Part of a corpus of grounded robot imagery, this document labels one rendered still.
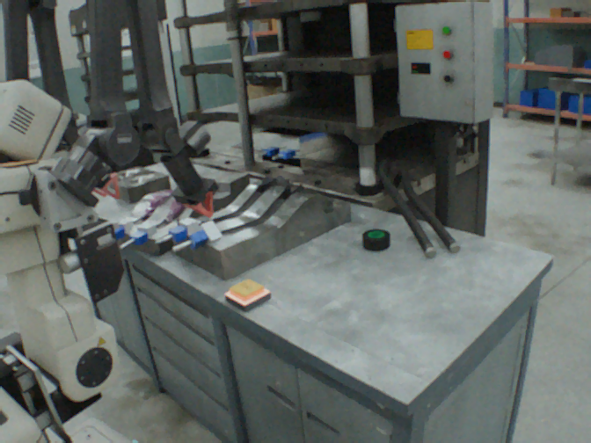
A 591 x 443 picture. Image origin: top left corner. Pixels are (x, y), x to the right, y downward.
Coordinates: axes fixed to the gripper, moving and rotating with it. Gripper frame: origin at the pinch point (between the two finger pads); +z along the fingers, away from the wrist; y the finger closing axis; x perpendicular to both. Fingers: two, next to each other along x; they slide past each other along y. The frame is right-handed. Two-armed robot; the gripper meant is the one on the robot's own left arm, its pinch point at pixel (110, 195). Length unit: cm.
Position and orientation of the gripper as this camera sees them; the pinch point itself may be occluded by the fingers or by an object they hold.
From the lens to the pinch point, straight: 153.5
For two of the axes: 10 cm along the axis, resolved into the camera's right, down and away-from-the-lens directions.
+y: -8.2, -1.4, 5.6
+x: -4.7, 7.3, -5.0
